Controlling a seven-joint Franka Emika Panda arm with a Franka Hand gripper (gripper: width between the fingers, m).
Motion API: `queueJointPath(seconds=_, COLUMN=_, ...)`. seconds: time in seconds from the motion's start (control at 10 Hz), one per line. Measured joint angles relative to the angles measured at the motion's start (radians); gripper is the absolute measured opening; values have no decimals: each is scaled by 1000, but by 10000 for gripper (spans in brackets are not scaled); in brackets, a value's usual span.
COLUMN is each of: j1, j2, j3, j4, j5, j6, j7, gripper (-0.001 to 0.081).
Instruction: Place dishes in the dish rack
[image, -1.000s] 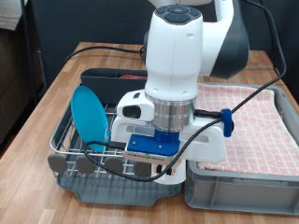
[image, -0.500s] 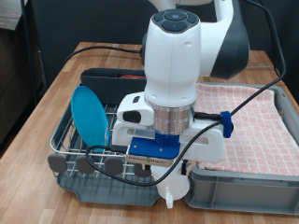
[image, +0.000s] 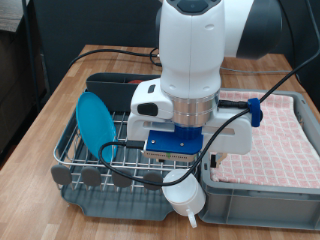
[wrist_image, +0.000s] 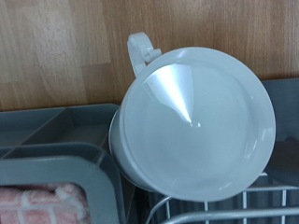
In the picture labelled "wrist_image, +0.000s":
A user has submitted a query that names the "white mug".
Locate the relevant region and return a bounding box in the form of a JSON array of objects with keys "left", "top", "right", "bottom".
[{"left": 107, "top": 31, "right": 278, "bottom": 203}]

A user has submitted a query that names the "grey plastic crate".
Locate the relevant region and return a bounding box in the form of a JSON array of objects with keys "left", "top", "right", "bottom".
[{"left": 0, "top": 103, "right": 127, "bottom": 224}]

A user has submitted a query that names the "dark grey cutlery holder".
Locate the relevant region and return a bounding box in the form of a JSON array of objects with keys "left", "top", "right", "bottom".
[{"left": 261, "top": 77, "right": 299, "bottom": 188}]

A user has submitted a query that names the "pink checkered cloth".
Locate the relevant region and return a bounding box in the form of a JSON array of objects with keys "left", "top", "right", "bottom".
[{"left": 0, "top": 182, "right": 92, "bottom": 224}]

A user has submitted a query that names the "metal wire dish rack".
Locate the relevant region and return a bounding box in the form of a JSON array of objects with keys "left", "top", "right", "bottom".
[{"left": 144, "top": 171, "right": 299, "bottom": 224}]

